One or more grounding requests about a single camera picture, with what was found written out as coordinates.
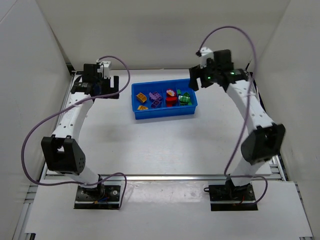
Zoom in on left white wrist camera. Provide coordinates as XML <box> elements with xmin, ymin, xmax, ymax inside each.
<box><xmin>96</xmin><ymin>60</ymin><xmax>112</xmax><ymax>80</ymax></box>

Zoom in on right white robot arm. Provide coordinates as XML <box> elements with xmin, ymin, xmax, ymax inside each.
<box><xmin>189</xmin><ymin>47</ymin><xmax>286</xmax><ymax>187</ymax></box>

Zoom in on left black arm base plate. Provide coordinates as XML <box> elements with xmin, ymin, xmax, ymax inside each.
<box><xmin>73</xmin><ymin>183</ymin><xmax>122</xmax><ymax>210</ymax></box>

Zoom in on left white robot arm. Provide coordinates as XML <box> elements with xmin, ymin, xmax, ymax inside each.
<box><xmin>41</xmin><ymin>61</ymin><xmax>119</xmax><ymax>192</ymax></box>

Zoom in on yellow lego brick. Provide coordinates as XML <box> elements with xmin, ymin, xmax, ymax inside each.
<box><xmin>137</xmin><ymin>105</ymin><xmax>149</xmax><ymax>111</ymax></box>
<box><xmin>136</xmin><ymin>92</ymin><xmax>148</xmax><ymax>104</ymax></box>

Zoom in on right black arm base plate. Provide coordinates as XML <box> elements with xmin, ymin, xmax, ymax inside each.
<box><xmin>203</xmin><ymin>183</ymin><xmax>258</xmax><ymax>212</ymax></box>

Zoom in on purple cable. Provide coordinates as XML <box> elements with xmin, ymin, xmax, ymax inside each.
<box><xmin>198</xmin><ymin>25</ymin><xmax>269</xmax><ymax>206</ymax></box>
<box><xmin>20</xmin><ymin>55</ymin><xmax>131</xmax><ymax>210</ymax></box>

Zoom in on green lego brick bottom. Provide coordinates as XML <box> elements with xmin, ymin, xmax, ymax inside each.
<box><xmin>179</xmin><ymin>101</ymin><xmax>193</xmax><ymax>106</ymax></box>

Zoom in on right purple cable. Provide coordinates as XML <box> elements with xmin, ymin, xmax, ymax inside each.
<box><xmin>198</xmin><ymin>25</ymin><xmax>269</xmax><ymax>206</ymax></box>

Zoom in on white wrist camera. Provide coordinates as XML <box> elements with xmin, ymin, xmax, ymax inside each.
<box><xmin>96</xmin><ymin>60</ymin><xmax>112</xmax><ymax>80</ymax></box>
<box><xmin>195</xmin><ymin>46</ymin><xmax>214</xmax><ymax>69</ymax></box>

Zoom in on red long lego brick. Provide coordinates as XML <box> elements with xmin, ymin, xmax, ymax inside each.
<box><xmin>165</xmin><ymin>97</ymin><xmax>178</xmax><ymax>103</ymax></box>

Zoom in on purple lego brick studs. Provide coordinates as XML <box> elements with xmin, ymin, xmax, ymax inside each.
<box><xmin>151</xmin><ymin>99</ymin><xmax>162</xmax><ymax>109</ymax></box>

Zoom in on red half-round lego brick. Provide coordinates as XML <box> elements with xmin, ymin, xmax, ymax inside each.
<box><xmin>166</xmin><ymin>101</ymin><xmax>175</xmax><ymax>107</ymax></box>

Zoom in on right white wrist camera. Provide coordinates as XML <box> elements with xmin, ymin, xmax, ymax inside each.
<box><xmin>195</xmin><ymin>46</ymin><xmax>214</xmax><ymax>69</ymax></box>

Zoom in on blue divided plastic bin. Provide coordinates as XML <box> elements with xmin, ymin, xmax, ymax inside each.
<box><xmin>131</xmin><ymin>78</ymin><xmax>198</xmax><ymax>120</ymax></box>

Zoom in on red oval lego brick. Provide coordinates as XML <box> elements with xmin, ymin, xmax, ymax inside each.
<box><xmin>166</xmin><ymin>89</ymin><xmax>177</xmax><ymax>98</ymax></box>

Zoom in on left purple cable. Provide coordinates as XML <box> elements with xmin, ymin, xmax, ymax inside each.
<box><xmin>20</xmin><ymin>55</ymin><xmax>131</xmax><ymax>210</ymax></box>

